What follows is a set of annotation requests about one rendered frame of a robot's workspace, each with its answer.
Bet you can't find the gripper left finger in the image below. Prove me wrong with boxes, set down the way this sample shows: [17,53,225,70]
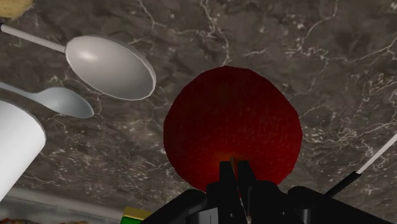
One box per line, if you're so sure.
[141,160,246,224]

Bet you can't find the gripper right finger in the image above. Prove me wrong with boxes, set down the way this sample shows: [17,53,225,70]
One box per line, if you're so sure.
[237,160,394,224]

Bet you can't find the red apple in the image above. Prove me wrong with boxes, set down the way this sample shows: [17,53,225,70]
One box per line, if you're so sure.
[163,65,303,192]

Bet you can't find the yellow and green box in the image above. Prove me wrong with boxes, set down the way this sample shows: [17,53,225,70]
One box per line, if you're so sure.
[120,206,154,224]

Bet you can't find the large white spoon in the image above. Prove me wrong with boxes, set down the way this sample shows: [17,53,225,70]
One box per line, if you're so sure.
[0,24,157,102]

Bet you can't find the small grey spoon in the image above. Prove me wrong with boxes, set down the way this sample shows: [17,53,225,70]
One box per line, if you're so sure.
[0,81,95,120]

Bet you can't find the white cup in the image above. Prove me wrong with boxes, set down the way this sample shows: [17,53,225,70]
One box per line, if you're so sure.
[0,99,48,203]

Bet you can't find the yellow round thing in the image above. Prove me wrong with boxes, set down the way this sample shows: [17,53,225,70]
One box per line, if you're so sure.
[0,0,34,19]

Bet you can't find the black-handled white knife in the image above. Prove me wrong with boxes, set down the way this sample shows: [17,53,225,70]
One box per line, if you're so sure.
[324,132,397,199]

